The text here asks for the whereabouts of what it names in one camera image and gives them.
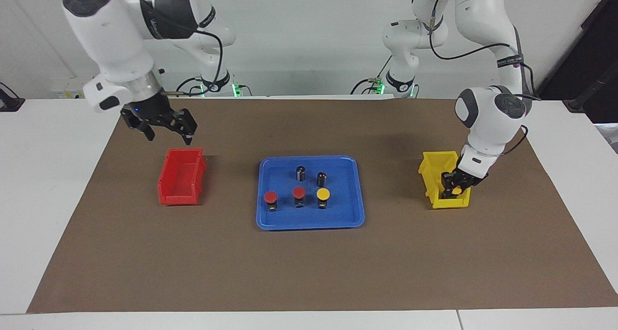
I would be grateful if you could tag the black table clamp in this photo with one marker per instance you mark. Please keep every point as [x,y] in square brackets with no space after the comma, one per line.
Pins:
[9,103]

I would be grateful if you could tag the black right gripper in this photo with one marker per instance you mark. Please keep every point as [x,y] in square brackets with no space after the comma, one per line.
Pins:
[147,112]

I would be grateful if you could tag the red plastic bin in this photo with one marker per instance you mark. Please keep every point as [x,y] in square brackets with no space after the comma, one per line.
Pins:
[166,190]

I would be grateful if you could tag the blue plastic tray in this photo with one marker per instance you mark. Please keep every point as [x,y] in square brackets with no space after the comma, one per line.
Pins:
[309,219]

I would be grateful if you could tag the black stand bar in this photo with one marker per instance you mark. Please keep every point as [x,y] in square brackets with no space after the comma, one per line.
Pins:
[586,96]

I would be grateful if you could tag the grey crumpled sheet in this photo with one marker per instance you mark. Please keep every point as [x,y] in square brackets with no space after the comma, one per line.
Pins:
[609,137]

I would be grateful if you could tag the brown table mat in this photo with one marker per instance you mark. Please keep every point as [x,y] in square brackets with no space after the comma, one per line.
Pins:
[309,272]

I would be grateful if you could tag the yellow push button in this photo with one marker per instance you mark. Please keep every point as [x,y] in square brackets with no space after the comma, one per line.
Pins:
[323,194]
[456,191]

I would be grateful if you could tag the yellow plastic bin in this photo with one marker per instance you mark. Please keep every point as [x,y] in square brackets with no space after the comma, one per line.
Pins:
[432,175]

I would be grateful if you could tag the black cylindrical capacitor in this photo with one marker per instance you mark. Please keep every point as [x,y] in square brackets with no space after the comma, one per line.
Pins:
[301,173]
[322,179]

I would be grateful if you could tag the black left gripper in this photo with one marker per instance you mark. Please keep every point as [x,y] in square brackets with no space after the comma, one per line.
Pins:
[463,178]

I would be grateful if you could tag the black background panel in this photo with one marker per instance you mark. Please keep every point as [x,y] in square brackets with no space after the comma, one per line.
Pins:
[584,45]

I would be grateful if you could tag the red push button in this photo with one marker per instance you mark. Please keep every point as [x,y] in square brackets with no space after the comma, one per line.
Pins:
[270,196]
[299,192]

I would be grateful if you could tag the green lit base connector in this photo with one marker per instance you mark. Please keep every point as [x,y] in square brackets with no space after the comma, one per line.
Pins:
[238,89]
[378,86]

